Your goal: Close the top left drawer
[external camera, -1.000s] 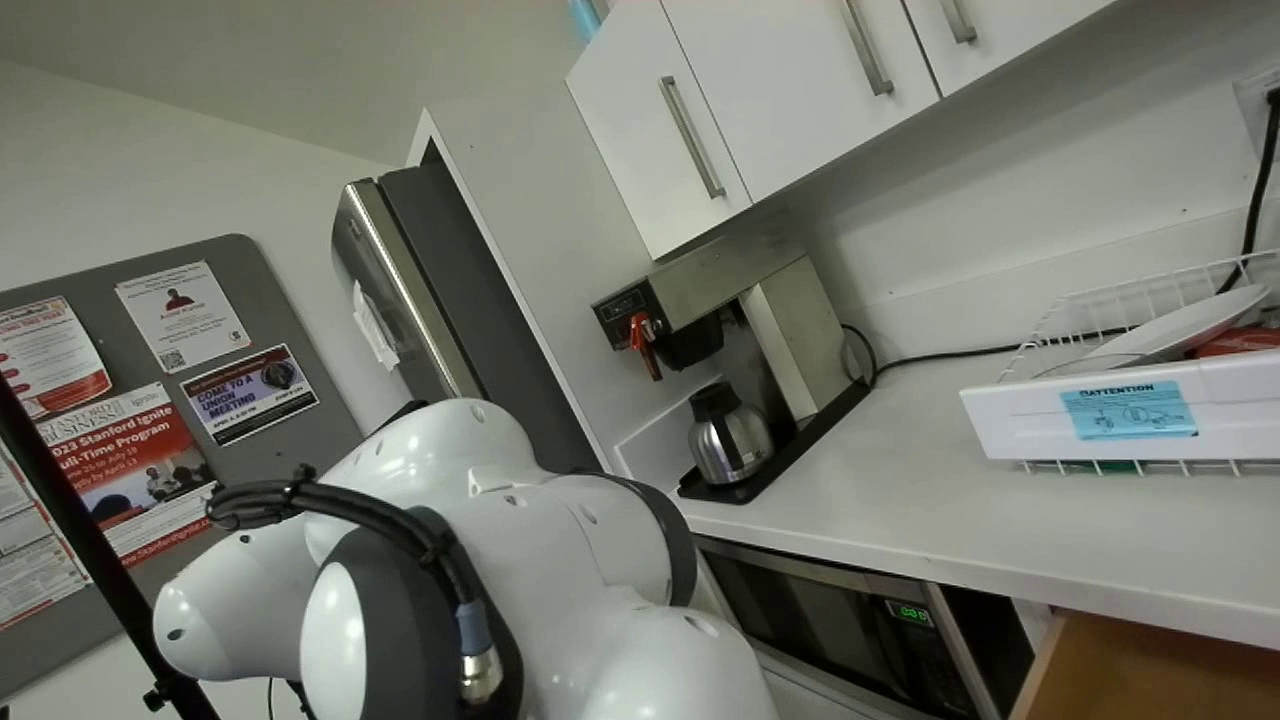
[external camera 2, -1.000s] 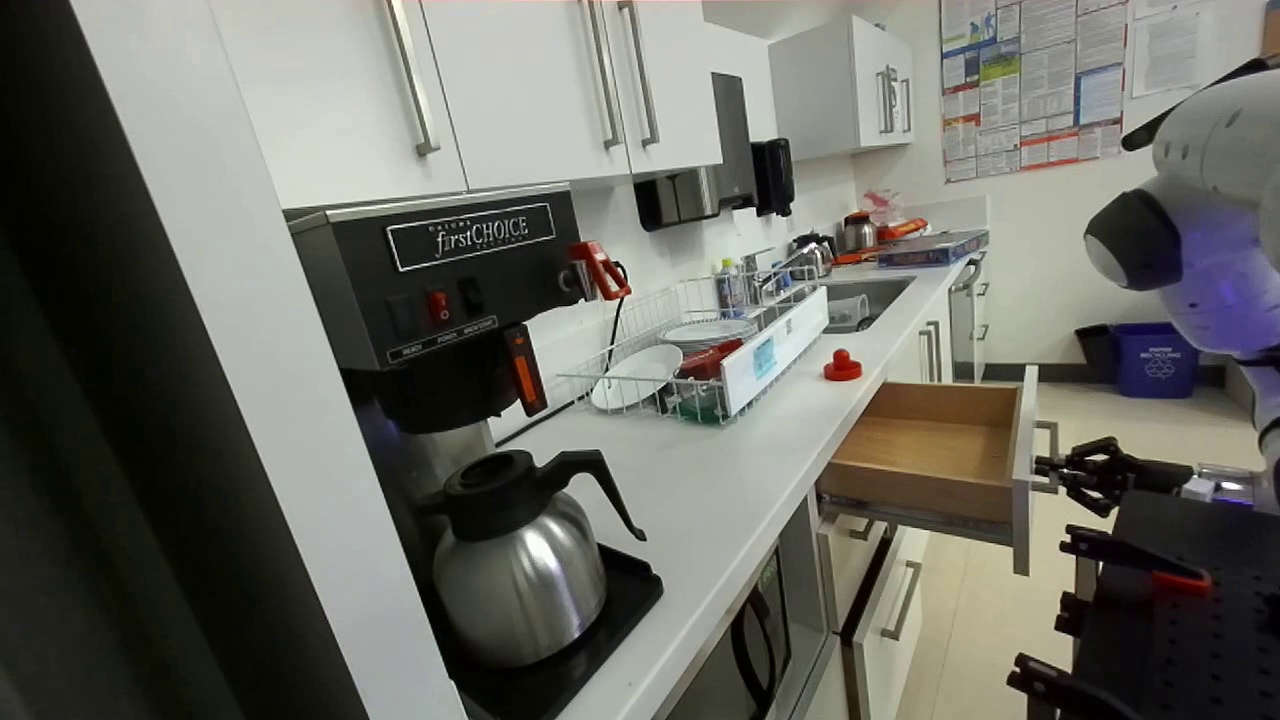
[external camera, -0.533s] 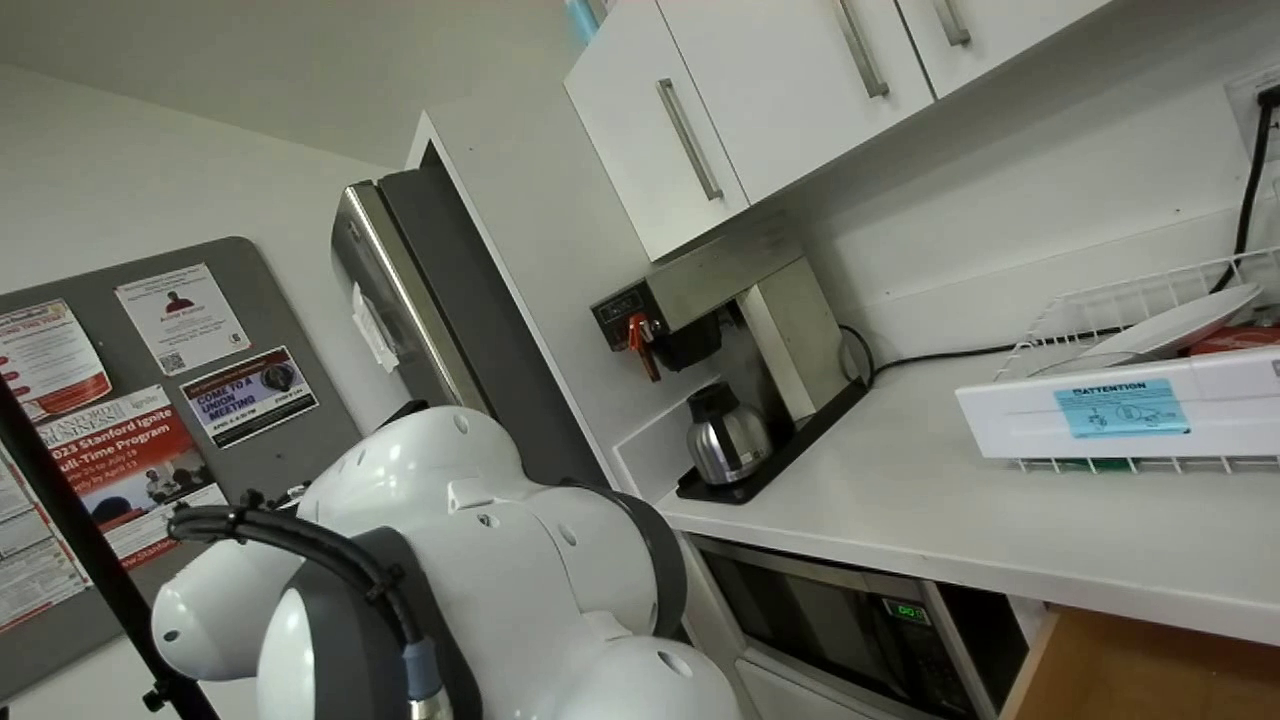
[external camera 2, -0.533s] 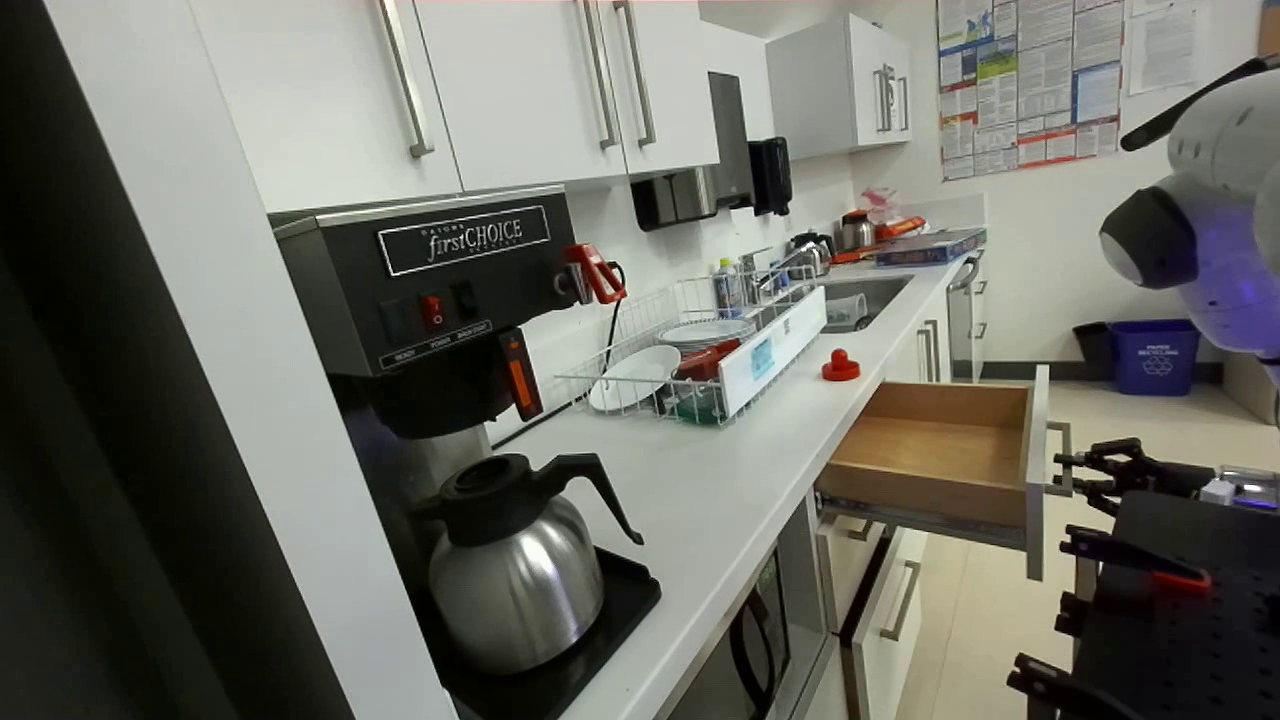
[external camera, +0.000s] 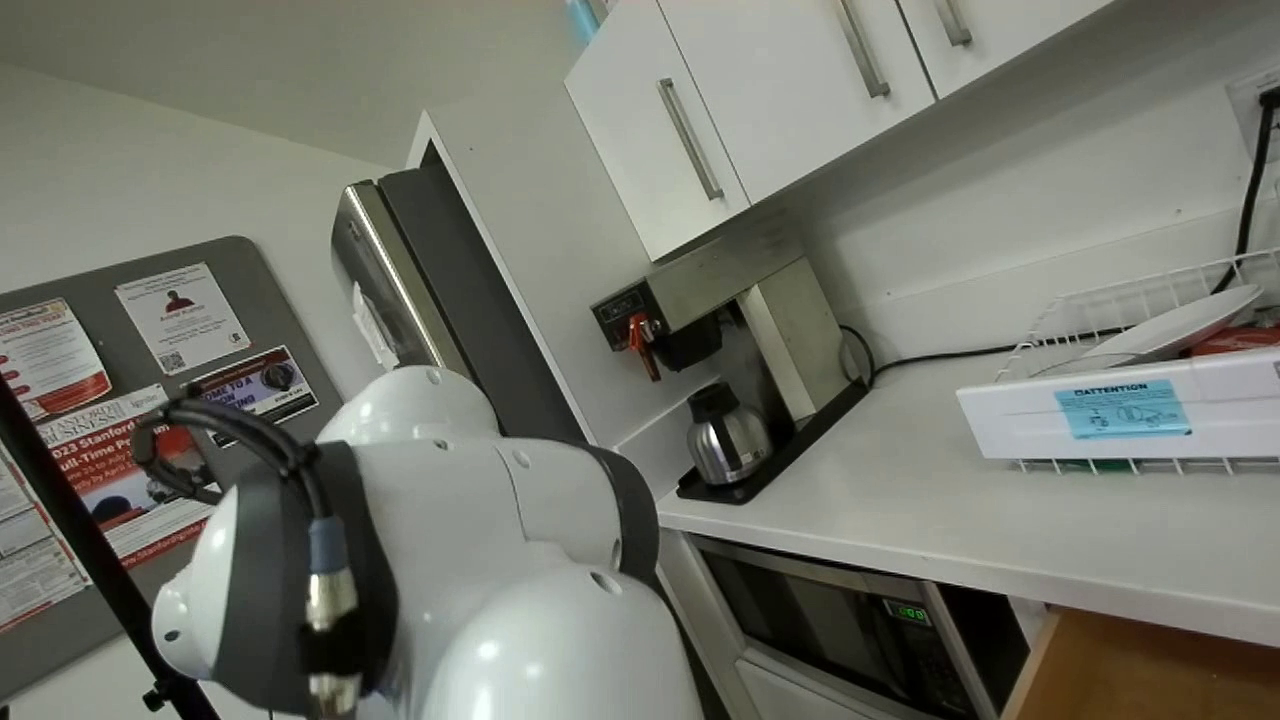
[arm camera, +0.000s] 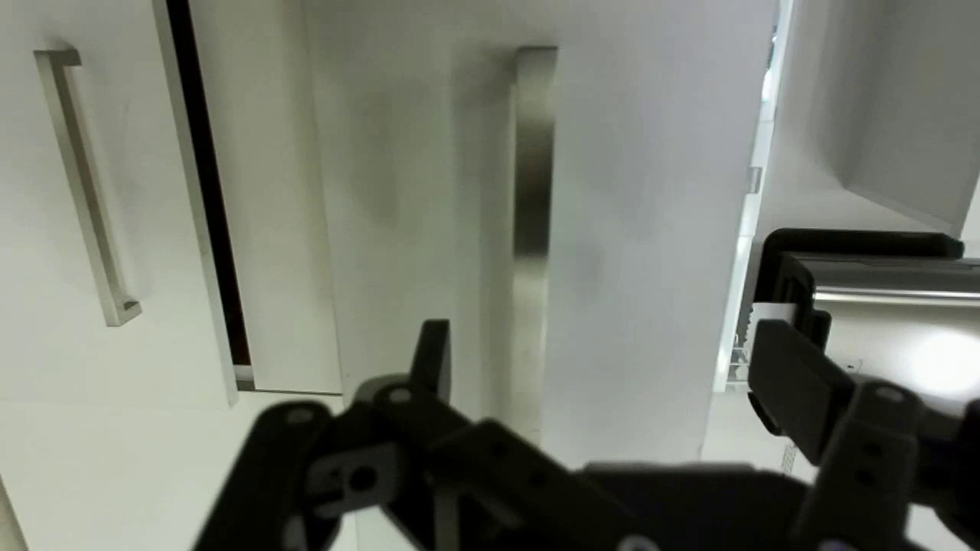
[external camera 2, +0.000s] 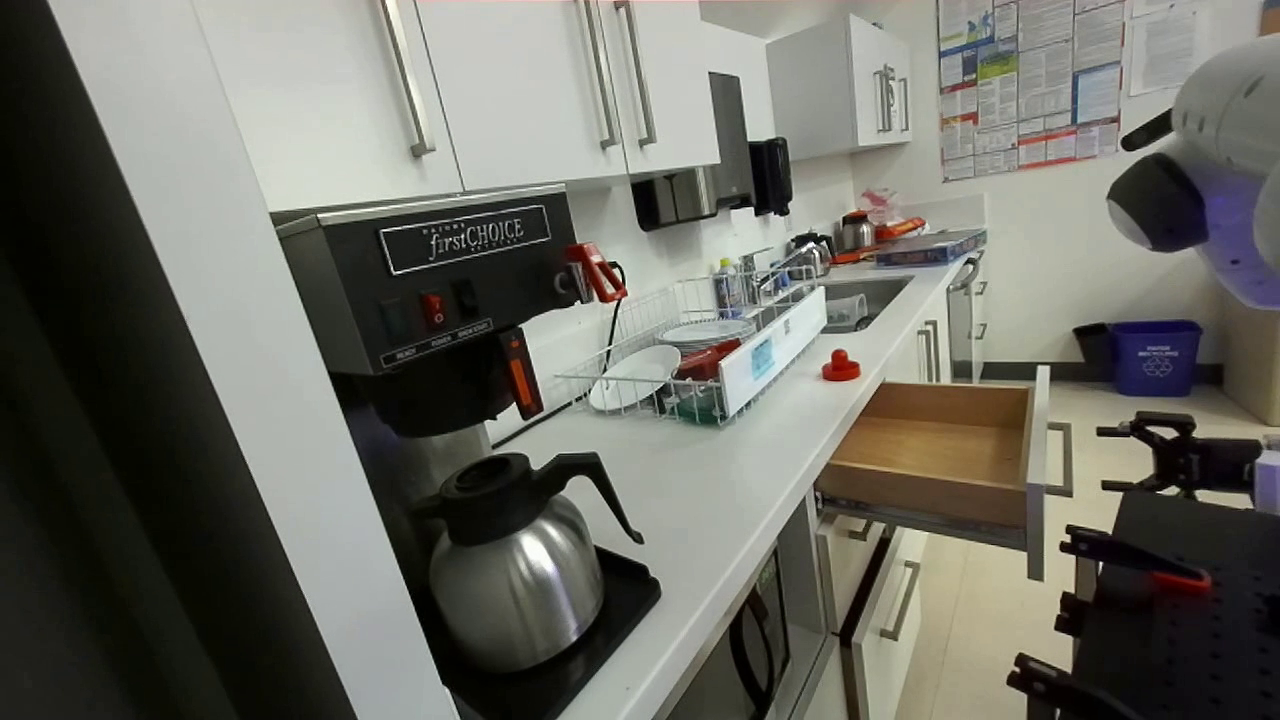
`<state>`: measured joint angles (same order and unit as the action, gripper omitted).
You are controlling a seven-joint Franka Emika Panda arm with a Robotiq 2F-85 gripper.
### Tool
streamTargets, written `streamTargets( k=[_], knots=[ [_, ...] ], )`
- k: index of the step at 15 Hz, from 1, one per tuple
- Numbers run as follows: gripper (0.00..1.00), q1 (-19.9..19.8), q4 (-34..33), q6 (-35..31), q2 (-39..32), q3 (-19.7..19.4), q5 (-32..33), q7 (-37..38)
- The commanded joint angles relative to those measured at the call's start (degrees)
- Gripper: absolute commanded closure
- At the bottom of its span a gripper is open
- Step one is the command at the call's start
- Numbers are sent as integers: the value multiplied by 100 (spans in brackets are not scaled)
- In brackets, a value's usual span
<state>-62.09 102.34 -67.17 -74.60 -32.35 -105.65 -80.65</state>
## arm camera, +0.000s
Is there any black built-in microwave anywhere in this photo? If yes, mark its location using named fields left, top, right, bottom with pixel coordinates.
left=760, top=225, right=980, bottom=344

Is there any white drawer steel handle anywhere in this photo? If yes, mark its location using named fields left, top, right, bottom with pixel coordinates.
left=0, top=0, right=242, bottom=407

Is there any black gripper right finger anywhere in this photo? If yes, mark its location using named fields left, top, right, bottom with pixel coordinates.
left=749, top=319, right=980, bottom=551

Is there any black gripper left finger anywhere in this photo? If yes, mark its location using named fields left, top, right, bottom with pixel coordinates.
left=194, top=319, right=656, bottom=551

